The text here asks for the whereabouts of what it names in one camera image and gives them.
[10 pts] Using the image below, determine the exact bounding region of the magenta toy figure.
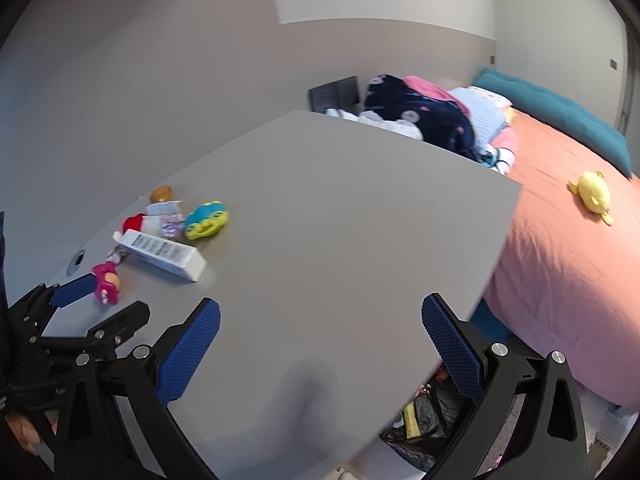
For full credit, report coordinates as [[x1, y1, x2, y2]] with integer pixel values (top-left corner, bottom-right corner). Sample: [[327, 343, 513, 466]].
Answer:
[[91, 261, 122, 306]]

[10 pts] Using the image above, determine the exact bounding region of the white barcode box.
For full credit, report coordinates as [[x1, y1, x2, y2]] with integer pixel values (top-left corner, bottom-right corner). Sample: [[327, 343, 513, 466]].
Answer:
[[113, 229, 207, 283]]

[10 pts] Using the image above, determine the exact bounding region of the blue yellow frog toy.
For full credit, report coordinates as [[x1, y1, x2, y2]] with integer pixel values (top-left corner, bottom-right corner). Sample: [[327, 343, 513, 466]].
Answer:
[[184, 200, 229, 240]]

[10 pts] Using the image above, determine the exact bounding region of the black trash bag bin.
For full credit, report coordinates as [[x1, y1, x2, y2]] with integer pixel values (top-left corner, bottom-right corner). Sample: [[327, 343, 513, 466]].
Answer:
[[380, 365, 475, 472]]

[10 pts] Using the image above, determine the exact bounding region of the left hand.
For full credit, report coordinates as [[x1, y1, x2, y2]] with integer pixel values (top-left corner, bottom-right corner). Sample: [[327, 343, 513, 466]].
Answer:
[[4, 413, 42, 456]]

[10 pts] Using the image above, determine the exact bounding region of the red heart toy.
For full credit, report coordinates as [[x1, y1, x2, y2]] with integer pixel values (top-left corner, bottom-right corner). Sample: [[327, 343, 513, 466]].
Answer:
[[122, 214, 145, 233]]

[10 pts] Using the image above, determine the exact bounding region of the crumpled white wrapper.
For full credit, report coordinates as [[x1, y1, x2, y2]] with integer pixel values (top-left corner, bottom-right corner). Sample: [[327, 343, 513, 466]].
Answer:
[[142, 200, 186, 240]]

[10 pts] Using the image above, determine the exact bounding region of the brown round ball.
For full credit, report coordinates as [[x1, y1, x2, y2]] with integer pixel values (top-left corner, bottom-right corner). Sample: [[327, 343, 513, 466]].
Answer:
[[149, 185, 172, 204]]

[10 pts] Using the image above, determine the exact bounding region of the pink bed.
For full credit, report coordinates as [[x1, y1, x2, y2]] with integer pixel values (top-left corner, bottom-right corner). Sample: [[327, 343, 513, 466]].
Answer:
[[485, 112, 639, 411]]

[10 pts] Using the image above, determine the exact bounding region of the grey desk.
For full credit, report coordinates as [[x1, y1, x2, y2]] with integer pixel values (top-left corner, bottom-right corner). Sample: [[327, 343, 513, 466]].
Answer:
[[46, 109, 524, 480]]

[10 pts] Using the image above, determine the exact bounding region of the yellow plush toy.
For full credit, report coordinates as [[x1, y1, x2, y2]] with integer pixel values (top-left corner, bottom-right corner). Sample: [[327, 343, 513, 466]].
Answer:
[[567, 170, 614, 226]]

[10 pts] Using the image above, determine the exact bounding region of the teal cushion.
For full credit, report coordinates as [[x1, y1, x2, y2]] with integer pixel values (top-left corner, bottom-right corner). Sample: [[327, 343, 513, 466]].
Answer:
[[473, 68, 632, 179]]

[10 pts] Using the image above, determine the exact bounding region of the navy patterned garment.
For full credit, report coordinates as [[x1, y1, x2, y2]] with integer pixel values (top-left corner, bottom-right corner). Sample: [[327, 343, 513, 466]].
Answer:
[[363, 74, 480, 162]]

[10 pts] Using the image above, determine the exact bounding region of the folded light blue blanket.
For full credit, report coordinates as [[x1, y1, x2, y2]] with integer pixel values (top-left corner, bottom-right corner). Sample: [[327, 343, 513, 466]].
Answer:
[[449, 86, 518, 176]]

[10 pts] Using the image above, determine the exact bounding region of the desk cable grommet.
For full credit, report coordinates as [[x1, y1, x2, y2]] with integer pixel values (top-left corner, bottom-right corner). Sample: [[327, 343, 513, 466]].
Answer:
[[66, 249, 86, 276]]

